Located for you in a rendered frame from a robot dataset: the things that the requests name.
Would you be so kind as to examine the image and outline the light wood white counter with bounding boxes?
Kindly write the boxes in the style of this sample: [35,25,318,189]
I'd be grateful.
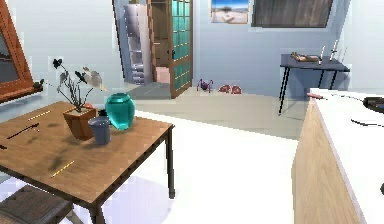
[291,87,384,224]

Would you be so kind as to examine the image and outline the grey blue cup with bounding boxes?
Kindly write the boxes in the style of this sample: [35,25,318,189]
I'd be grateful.
[87,116,112,146]

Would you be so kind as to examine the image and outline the purple toy on floor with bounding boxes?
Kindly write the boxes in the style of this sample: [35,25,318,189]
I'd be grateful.
[196,78,214,94]

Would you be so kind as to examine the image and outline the brown framed window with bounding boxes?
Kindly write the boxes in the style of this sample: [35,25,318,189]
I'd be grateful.
[0,0,44,104]

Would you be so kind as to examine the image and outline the yellow pencil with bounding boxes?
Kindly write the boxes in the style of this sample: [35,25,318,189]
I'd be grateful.
[27,110,52,122]
[50,160,76,179]

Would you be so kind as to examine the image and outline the silver grey shelf unit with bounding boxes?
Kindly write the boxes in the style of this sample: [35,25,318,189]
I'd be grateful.
[123,3,154,86]

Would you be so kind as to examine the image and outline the dark blue side table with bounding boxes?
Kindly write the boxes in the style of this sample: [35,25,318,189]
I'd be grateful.
[278,53,351,115]

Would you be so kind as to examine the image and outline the wooden door with teal panes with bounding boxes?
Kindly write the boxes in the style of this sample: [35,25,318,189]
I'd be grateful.
[167,0,194,100]

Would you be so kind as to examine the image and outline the potted plant in brown pot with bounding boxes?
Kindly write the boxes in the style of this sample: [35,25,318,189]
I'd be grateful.
[52,58,110,141]

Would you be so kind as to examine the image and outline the brown wooden dining table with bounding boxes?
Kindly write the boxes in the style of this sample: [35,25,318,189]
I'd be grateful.
[0,100,177,224]

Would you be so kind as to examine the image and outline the teal glass vase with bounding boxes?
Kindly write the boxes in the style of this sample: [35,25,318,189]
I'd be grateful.
[104,92,137,131]

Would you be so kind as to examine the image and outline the tan tray with items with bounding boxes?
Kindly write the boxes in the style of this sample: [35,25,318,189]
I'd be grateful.
[290,51,321,63]

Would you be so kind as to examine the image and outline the black pen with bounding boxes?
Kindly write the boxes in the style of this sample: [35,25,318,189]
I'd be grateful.
[6,122,40,140]

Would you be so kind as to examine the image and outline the black round dish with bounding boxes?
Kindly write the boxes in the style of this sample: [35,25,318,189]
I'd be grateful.
[362,96,384,115]

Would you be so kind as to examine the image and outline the beach picture on wall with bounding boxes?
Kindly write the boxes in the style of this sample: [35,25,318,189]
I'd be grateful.
[210,0,250,25]

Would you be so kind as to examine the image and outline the dark framed window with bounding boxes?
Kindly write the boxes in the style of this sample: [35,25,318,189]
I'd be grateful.
[251,0,334,29]

